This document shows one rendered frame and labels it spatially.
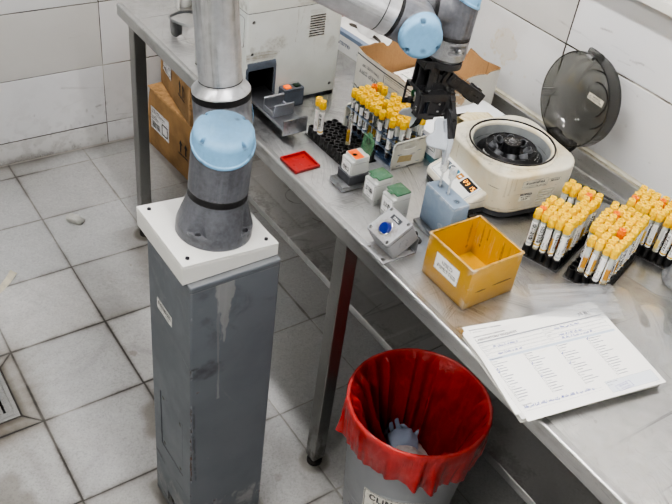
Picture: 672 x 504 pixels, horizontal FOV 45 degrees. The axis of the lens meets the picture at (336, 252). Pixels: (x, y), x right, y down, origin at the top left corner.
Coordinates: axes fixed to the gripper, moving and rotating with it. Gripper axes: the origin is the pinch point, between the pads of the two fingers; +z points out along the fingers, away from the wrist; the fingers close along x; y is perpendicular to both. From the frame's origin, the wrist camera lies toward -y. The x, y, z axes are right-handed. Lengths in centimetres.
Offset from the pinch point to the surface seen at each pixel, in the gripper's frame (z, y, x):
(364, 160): 9.9, 7.7, -11.4
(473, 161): 5.5, -13.8, -1.6
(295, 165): 17.4, 18.8, -22.6
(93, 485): 109, 65, -14
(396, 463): 65, 6, 30
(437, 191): 6.6, -0.1, 7.0
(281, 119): 13.3, 17.8, -36.7
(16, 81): 71, 66, -174
